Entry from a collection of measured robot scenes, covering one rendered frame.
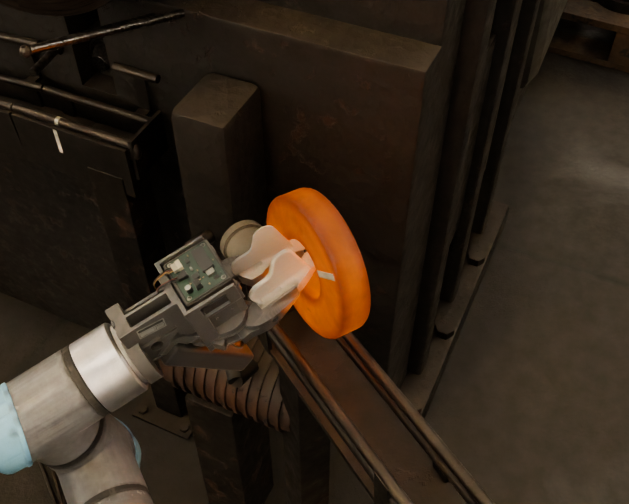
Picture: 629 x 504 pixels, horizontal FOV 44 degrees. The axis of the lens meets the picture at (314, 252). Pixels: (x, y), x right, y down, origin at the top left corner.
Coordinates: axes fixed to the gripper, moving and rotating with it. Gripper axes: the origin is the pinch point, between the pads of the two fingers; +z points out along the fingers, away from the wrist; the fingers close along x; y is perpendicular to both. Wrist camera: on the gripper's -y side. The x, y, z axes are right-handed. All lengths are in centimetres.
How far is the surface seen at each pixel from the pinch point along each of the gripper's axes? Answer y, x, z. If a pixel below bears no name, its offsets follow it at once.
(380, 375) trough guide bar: -11.0, -10.0, -0.6
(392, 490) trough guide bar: -8.3, -21.5, -6.4
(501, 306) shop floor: -94, 27, 42
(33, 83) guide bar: -6, 57, -16
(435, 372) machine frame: -80, 17, 18
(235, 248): -10.5, 14.2, -5.5
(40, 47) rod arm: 13.4, 33.0, -12.2
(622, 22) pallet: -103, 84, 132
